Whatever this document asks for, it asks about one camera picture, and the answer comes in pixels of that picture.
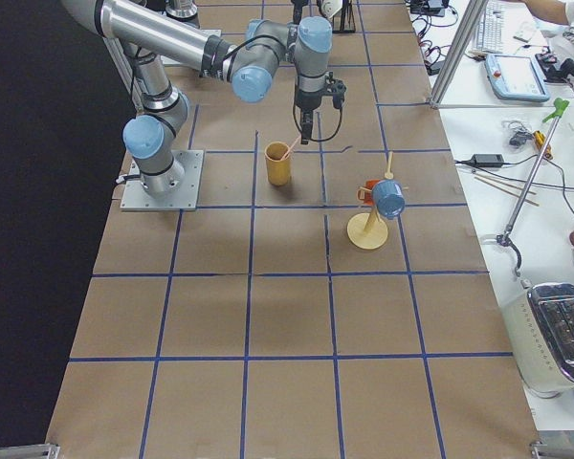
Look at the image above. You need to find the pink chopstick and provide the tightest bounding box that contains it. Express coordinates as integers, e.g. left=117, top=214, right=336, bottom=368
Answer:
left=280, top=136, right=301, bottom=161

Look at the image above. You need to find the aluminium frame post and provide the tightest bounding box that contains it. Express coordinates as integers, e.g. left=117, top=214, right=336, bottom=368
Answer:
left=429, top=0, right=487, bottom=109

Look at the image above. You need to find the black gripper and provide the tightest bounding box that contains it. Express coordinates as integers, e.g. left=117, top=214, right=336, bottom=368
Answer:
left=294, top=71, right=333, bottom=144

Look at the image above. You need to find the white keyboard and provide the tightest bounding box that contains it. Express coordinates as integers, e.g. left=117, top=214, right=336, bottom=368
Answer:
left=470, top=1, right=504, bottom=55

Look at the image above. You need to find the blue teach pendant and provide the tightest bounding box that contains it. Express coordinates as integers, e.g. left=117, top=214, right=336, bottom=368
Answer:
left=484, top=54, right=550, bottom=102

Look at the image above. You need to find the bamboo cylinder holder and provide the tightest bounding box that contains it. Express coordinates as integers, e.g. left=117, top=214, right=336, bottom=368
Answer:
left=264, top=142, right=291, bottom=186

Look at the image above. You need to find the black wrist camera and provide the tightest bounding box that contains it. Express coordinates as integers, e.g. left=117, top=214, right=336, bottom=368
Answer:
left=327, top=75, right=346, bottom=111

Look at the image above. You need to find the green reacher grabber tool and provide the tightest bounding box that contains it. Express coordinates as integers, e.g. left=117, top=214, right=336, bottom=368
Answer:
left=496, top=98, right=569, bottom=278

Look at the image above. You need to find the blue mug on stand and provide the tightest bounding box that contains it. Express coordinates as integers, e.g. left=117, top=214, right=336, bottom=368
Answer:
left=372, top=179, right=406, bottom=219

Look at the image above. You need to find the orange mug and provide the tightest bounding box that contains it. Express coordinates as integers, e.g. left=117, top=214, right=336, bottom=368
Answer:
left=357, top=179, right=380, bottom=206

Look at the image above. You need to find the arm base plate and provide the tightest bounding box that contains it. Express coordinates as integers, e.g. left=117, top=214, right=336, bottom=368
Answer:
left=121, top=150, right=205, bottom=211

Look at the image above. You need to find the person in patterned shirt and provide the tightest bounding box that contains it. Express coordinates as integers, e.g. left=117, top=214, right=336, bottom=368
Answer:
left=523, top=0, right=574, bottom=92

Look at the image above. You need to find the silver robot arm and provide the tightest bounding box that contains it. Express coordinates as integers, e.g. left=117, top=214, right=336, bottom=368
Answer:
left=62, top=1, right=345, bottom=208

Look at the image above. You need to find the wooden chopstick pair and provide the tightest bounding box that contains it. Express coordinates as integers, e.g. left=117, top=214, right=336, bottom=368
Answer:
left=474, top=176, right=540, bottom=207

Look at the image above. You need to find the black power adapter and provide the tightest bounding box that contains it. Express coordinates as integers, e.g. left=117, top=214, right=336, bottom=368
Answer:
left=472, top=153, right=505, bottom=168

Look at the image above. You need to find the silver toaster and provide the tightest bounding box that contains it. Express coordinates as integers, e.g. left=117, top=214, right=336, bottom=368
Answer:
left=501, top=282, right=574, bottom=398

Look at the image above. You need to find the black wire mug rack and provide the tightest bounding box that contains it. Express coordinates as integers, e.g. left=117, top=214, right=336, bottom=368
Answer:
left=316, top=0, right=356, bottom=33

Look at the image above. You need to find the wooden mug tree stand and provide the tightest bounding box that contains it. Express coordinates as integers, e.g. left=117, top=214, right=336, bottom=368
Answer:
left=346, top=151, right=395, bottom=250

